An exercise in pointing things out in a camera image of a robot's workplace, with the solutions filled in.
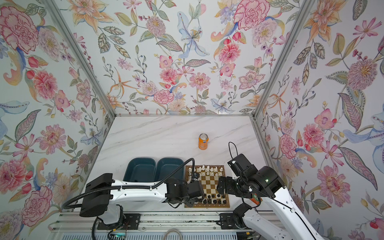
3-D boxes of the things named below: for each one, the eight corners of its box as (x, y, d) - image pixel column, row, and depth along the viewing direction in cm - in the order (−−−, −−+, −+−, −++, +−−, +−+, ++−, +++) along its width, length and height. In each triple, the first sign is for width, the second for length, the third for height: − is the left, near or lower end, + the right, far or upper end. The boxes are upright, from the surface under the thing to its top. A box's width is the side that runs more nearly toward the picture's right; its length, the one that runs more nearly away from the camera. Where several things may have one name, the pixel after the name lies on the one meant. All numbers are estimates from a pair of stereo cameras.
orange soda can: (198, 150, 103) (199, 140, 94) (198, 143, 107) (199, 133, 98) (207, 150, 103) (208, 140, 94) (206, 143, 107) (208, 133, 98)
